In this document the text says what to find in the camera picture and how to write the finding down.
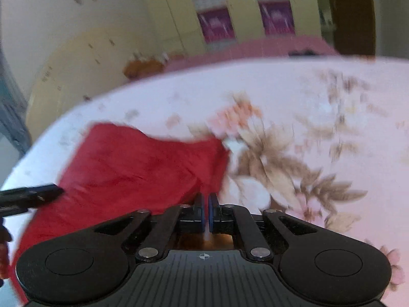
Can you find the red puffer jacket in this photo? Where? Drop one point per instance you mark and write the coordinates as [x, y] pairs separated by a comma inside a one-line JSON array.
[[127, 166]]

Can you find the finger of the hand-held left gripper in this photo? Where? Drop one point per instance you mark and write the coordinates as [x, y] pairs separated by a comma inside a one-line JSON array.
[[48, 193]]

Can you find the brown wooden door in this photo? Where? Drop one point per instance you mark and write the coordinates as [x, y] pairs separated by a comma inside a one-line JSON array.
[[351, 16]]

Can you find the white floral bedsheet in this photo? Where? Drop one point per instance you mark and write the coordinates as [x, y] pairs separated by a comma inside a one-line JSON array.
[[335, 102]]

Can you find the grey blue curtain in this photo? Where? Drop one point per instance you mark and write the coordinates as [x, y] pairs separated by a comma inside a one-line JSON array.
[[12, 112]]

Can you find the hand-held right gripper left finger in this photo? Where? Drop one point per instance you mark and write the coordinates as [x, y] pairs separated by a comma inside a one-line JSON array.
[[202, 211]]

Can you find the black cloth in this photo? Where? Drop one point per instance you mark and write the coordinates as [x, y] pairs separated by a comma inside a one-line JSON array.
[[302, 52]]

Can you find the person's left hand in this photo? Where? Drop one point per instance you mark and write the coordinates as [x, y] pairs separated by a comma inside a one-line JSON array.
[[3, 255]]

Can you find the pink bedspread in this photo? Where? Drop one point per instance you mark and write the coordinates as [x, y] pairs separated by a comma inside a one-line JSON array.
[[255, 49]]

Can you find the cream cabinet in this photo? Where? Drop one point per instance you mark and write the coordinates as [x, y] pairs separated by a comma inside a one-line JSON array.
[[80, 67]]

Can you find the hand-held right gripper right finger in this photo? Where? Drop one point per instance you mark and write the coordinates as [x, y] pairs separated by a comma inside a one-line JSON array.
[[211, 213]]

